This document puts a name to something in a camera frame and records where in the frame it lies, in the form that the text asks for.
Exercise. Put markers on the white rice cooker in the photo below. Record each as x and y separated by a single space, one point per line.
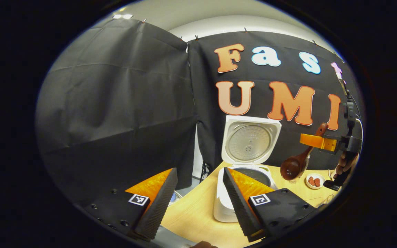
250 141

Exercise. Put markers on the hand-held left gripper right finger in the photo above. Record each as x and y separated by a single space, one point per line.
238 206

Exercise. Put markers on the white round plate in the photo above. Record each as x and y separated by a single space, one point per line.
315 188

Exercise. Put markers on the red meat slice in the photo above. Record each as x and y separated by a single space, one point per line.
311 181
317 182

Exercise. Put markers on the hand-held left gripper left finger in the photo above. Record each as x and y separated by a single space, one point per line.
159 203

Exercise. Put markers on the black tripod stand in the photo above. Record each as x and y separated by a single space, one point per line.
204 170

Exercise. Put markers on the ceiling light panel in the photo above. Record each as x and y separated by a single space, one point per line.
122 16

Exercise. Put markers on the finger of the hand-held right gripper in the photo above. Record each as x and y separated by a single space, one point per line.
315 141

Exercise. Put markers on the clear jar blue lid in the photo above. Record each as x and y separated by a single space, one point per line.
175 199

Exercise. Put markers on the brown wooden spoon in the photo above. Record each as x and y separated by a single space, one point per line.
292 167

